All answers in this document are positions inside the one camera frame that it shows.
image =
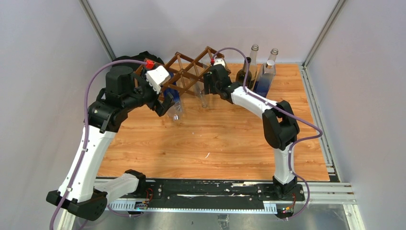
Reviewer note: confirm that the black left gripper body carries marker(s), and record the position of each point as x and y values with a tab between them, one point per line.
149	95

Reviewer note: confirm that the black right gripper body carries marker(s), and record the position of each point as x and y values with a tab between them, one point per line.
213	87

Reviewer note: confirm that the blue clear bottle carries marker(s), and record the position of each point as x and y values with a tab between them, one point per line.
174	112

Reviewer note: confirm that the dark green wine bottle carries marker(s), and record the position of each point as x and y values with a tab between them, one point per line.
240	76

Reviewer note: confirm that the brown wooden wine rack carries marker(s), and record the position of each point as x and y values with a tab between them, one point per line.
188	71

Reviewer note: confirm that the clear bottle with black label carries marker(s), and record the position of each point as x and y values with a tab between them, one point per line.
253	65

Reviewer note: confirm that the blue clear bottle lettered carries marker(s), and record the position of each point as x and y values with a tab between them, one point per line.
264	78

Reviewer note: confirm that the clear plain glass bottle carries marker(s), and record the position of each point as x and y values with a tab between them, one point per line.
272	57

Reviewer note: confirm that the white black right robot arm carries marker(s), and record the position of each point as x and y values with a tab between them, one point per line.
280	129

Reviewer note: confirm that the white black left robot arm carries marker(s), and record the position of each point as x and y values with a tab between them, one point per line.
124	91

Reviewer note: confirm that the black cloth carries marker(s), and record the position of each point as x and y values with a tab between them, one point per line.
141	57

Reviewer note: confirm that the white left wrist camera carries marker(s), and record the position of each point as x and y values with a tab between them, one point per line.
157	78

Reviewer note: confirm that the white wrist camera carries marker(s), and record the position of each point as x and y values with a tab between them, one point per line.
157	78
219	61

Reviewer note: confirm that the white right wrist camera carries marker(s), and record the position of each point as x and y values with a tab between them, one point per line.
219	61

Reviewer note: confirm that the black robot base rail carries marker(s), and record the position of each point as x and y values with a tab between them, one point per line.
217	196

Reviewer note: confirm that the aluminium table edge rail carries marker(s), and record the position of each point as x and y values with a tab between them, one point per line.
317	118

